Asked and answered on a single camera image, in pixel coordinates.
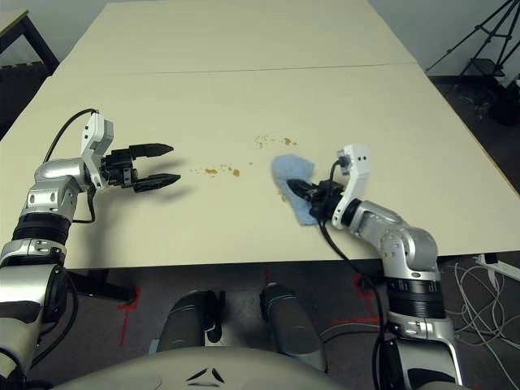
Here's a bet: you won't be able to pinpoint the dark grey left robot leg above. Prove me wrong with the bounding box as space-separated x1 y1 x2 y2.
157 289 227 354

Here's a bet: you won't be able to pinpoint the black tripod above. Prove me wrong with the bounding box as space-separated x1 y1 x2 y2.
425 0 520 82

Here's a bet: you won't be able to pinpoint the black camera cable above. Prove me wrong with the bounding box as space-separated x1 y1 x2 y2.
318 150 389 390
43 108 101 163

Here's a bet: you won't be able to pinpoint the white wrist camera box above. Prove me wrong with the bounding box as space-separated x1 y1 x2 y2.
331 142 374 228
79 112 115 191

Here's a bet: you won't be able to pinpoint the black foam floor mat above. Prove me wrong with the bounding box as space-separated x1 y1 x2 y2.
0 60 54 139

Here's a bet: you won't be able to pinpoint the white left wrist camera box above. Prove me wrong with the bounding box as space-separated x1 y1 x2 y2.
79 112 115 191

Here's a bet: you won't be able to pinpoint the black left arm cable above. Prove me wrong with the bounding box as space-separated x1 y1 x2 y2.
30 267 80 366

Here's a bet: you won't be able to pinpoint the beige side table black frame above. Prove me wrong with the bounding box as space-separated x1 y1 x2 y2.
0 8 61 78

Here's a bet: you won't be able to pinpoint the black right camera cable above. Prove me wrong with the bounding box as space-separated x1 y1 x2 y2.
318 150 389 390

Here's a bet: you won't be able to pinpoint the blue terry rag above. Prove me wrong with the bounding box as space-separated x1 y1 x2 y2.
271 153 324 228

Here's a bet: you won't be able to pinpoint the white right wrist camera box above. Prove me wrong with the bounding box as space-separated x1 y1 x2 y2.
331 142 374 228

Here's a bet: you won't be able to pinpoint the grey robot torso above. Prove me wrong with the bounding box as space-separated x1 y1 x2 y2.
52 345 350 390

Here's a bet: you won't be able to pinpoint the white power strip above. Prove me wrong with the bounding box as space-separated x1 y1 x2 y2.
474 253 520 281

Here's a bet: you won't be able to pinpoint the brown liquid spill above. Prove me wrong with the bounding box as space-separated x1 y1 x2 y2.
253 136 298 148
190 163 241 178

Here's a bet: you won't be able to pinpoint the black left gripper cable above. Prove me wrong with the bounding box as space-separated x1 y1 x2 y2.
71 187 98 225

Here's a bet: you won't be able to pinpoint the dark grey robot leg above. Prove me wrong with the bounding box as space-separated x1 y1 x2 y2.
157 289 227 354
259 283 328 373

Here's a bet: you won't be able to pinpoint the dark grey right robot leg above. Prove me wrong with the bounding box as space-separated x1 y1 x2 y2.
259 283 328 373

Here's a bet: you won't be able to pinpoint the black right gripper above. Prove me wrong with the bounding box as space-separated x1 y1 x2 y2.
285 177 347 223

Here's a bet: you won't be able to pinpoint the black table foot bar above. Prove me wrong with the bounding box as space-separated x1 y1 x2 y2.
64 268 137 305

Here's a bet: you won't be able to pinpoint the white floor cables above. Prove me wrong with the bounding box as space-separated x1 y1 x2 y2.
442 259 520 346

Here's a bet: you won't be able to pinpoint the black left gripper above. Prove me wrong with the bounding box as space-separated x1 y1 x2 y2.
99 142 182 193

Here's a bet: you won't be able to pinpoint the black left camera cable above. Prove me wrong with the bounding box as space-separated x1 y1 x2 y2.
43 108 101 163

